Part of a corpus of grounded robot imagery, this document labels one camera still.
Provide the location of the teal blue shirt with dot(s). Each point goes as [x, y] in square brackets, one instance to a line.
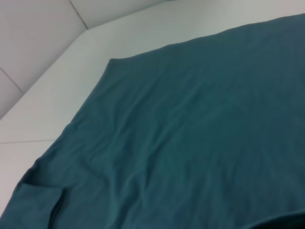
[178, 131]

